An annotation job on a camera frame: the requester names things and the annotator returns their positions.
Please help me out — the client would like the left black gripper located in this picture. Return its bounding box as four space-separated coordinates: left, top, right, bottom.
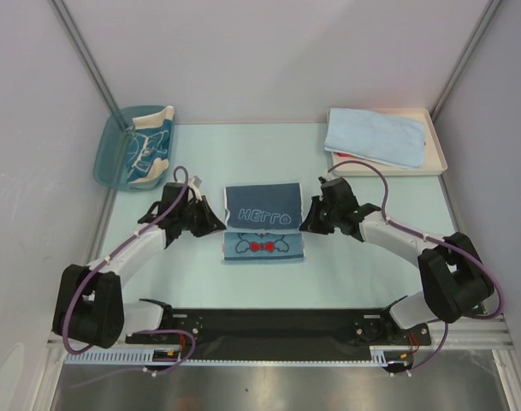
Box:
178 195 226 238

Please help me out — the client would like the dark blue cream-edged towel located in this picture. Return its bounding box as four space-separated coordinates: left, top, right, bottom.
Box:
223 182 305 264

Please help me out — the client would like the teal cream cartoon towel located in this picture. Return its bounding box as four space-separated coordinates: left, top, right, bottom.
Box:
126 106 175 189

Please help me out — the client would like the light blue towel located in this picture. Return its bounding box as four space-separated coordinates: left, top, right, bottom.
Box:
324 108 425 169

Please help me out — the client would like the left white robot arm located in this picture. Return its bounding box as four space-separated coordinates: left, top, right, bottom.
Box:
52 182 226 348

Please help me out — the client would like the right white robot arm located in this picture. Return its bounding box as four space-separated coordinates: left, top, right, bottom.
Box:
299 177 496 344

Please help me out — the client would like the pink folded towel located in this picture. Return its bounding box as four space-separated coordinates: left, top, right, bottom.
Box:
333 152 357 159

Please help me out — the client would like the cream plastic tray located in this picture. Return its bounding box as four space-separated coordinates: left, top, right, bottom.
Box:
330 108 447 176

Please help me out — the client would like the teal plastic bin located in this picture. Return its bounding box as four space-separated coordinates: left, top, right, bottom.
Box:
92 105 175 191

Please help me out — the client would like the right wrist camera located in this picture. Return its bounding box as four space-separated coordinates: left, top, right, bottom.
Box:
317 174 336 184

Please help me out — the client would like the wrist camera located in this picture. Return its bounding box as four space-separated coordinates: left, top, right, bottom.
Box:
188 176 202 200
317 174 336 184

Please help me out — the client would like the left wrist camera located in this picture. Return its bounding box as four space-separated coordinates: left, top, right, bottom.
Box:
188 176 202 200

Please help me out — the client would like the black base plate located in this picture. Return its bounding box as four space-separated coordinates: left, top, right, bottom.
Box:
122 307 432 363

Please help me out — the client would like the left corner aluminium post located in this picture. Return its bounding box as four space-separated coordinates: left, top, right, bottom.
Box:
50 0 119 113

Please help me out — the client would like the corner aluminium post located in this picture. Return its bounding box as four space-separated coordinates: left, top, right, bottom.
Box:
50 0 119 113
430 0 506 122

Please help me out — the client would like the white slotted cable duct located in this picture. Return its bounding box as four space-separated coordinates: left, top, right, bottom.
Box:
64 345 426 368

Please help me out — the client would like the aluminium frame rail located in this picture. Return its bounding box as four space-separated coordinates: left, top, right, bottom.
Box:
45 312 513 352

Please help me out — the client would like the right corner aluminium post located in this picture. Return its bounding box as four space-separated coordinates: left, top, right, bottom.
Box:
430 0 506 122

